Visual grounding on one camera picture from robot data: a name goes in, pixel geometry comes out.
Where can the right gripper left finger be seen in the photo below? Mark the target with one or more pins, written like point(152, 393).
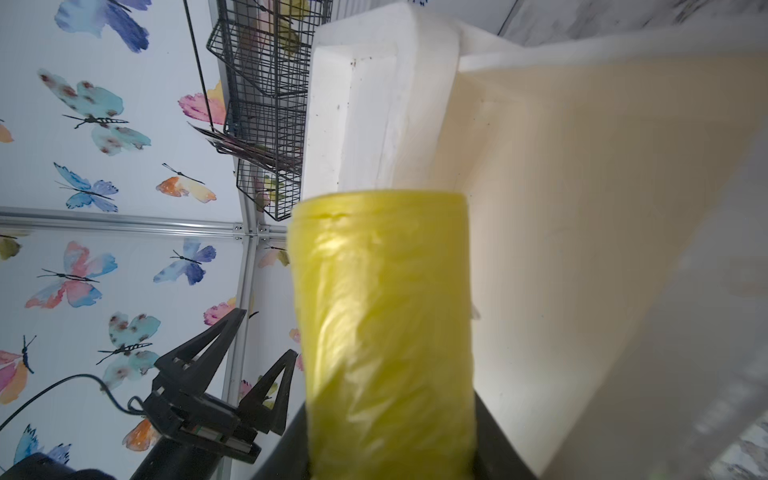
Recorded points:
point(290, 459)

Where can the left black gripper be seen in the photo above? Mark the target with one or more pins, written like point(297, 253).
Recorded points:
point(208, 423)

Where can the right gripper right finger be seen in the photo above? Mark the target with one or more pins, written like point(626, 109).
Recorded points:
point(495, 458)

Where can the yellow bag roll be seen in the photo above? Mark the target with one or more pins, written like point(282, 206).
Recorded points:
point(382, 296)

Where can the drawer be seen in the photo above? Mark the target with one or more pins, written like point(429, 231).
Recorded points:
point(618, 213)

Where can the white three-drawer foam cabinet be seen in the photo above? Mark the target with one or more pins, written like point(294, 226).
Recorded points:
point(379, 88)

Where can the black wire wall basket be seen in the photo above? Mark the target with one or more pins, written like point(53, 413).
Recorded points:
point(265, 49)

